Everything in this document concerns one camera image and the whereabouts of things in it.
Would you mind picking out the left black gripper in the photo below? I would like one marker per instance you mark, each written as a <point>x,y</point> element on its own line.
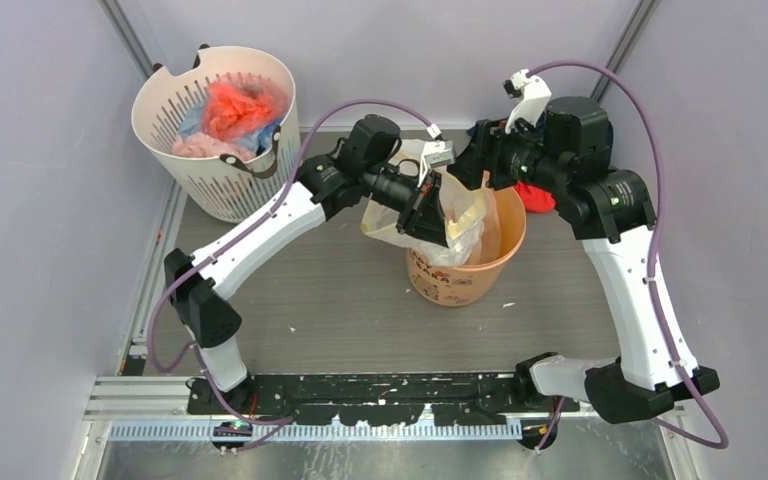
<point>424,216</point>

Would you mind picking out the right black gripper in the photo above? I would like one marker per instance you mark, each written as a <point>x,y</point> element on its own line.
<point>485,151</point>

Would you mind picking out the pale yellow trash bag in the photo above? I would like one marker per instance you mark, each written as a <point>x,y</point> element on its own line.
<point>464,211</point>

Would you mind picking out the orange plastic trash bin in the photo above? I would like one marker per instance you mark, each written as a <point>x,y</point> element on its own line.
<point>501,236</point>

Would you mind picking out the white slotted laundry basket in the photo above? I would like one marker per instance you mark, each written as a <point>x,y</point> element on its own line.
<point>227,192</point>

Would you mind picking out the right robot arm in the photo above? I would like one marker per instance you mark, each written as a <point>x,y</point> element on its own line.
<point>566,151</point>

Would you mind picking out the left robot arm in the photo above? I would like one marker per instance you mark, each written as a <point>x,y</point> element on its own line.
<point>361,165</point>

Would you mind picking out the blue plastic trash bag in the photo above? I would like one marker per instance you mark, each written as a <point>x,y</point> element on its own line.
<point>257,141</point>

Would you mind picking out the red plastic trash bag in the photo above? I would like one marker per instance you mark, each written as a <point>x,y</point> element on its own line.
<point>239,104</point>

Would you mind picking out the pink plastic trash bag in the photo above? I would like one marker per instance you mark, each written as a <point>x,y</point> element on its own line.
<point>200,145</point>

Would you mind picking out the red cloth garment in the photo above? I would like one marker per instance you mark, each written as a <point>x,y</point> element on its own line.
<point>534,199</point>

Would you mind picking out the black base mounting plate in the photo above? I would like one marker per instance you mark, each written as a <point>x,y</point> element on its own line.
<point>383,399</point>

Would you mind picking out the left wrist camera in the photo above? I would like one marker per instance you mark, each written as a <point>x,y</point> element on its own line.
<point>435,154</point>

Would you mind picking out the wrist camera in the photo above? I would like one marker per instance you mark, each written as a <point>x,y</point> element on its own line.
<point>435,154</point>
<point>533,95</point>

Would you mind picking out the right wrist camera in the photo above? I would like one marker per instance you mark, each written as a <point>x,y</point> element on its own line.
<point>533,95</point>

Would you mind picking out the aluminium rail frame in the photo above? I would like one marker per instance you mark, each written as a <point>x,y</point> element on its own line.
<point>139,408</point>

